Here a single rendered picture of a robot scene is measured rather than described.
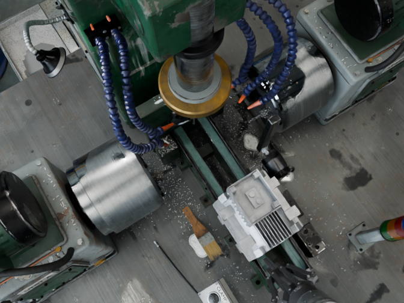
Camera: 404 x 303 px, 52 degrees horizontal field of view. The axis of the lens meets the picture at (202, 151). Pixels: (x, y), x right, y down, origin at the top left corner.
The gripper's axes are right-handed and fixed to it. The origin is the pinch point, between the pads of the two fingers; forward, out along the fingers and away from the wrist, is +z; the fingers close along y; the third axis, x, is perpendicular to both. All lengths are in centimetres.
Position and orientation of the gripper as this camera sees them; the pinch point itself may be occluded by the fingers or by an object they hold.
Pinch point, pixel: (272, 267)
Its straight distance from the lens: 115.0
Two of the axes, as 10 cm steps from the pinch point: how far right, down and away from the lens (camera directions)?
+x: 4.6, 8.5, 2.6
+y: -8.5, 5.1, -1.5
